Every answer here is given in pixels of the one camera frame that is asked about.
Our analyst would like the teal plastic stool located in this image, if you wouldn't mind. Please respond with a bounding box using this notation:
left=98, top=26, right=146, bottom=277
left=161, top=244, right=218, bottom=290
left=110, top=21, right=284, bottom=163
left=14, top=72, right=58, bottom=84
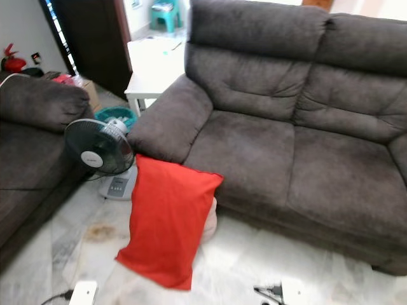
left=151, top=0, right=183, bottom=34

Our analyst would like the white side table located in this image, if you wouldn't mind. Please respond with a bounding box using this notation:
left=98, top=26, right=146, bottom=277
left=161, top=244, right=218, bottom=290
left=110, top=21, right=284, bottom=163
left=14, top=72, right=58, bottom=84
left=125, top=35, right=191, bottom=119

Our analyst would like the black and white fan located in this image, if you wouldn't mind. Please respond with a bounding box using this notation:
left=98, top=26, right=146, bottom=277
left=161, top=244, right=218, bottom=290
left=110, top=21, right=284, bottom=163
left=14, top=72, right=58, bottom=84
left=64, top=118, right=139, bottom=201

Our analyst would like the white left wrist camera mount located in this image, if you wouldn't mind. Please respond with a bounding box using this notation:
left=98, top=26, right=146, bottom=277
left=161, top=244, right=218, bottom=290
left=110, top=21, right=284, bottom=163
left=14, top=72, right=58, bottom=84
left=69, top=280, right=98, bottom=305

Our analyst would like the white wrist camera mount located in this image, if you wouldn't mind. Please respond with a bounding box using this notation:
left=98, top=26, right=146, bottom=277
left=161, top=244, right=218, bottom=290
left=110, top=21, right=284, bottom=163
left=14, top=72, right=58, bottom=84
left=281, top=278, right=307, bottom=305
left=69, top=280, right=98, bottom=305

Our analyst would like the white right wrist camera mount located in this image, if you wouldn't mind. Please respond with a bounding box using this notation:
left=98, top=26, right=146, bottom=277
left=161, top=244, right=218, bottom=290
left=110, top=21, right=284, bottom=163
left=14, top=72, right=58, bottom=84
left=281, top=278, right=307, bottom=305

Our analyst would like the grey long sofa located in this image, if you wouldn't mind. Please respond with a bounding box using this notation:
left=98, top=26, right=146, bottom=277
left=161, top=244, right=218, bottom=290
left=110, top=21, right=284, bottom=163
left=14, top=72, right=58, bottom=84
left=0, top=74, right=93, bottom=269

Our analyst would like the red fire extinguisher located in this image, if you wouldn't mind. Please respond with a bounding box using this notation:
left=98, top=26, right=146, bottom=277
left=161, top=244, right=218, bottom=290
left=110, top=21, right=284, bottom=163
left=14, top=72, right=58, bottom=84
left=3, top=43, right=27, bottom=74

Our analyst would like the teal plastic basket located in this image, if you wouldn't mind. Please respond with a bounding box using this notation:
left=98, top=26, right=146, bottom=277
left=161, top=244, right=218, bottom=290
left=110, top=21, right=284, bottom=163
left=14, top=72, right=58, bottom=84
left=94, top=105, right=138, bottom=131

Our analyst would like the pale pink plush cushion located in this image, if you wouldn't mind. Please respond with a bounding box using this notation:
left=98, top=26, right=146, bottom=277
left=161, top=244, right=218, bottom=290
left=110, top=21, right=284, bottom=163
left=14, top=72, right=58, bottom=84
left=200, top=197, right=219, bottom=243

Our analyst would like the pink snack packet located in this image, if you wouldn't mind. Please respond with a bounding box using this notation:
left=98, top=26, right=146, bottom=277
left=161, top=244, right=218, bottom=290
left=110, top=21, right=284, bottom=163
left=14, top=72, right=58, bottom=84
left=52, top=73, right=83, bottom=86

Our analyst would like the red pillow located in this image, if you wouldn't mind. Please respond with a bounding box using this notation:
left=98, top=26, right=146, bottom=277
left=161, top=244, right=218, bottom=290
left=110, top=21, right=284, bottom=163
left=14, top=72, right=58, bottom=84
left=116, top=154, right=224, bottom=292

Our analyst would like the grey two-seat sofa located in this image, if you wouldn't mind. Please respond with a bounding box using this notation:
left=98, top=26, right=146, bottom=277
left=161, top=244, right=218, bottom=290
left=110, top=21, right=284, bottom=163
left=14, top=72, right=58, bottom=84
left=127, top=0, right=407, bottom=278

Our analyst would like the dark brown door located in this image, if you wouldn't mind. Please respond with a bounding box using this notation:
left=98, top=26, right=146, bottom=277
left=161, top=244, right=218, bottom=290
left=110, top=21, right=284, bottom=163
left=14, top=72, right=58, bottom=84
left=41, top=0, right=134, bottom=100

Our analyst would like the thin white cable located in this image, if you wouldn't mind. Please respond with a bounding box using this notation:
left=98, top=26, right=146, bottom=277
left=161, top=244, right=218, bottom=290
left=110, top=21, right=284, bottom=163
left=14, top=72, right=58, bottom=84
left=0, top=72, right=32, bottom=86

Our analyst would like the cardboard box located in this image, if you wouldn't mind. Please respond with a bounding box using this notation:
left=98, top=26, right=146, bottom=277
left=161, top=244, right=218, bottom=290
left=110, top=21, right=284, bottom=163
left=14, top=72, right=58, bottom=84
left=79, top=78, right=101, bottom=114

